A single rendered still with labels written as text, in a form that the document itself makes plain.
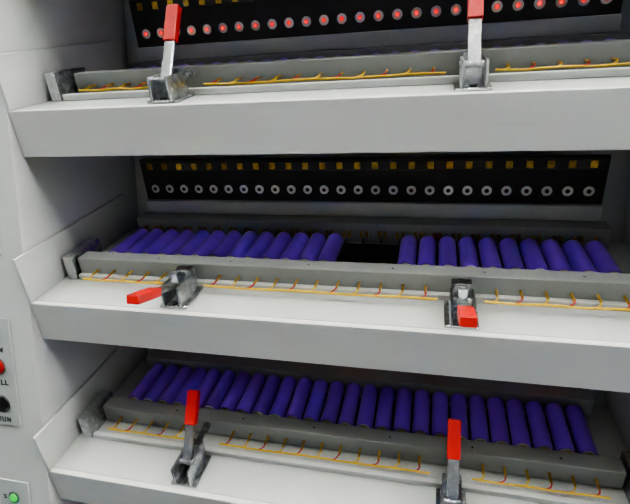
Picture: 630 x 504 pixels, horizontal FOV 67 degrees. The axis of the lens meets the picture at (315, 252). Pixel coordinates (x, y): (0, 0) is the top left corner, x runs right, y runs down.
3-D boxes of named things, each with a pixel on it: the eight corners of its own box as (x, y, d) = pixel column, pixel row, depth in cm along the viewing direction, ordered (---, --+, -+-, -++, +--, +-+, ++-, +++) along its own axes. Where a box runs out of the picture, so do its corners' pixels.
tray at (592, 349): (700, 400, 37) (740, 295, 33) (43, 339, 51) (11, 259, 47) (617, 273, 55) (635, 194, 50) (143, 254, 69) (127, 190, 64)
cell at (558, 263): (558, 255, 50) (573, 286, 44) (539, 254, 50) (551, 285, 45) (560, 239, 49) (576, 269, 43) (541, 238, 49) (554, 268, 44)
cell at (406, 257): (397, 245, 53) (392, 273, 48) (406, 232, 52) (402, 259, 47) (412, 252, 53) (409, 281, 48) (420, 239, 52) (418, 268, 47)
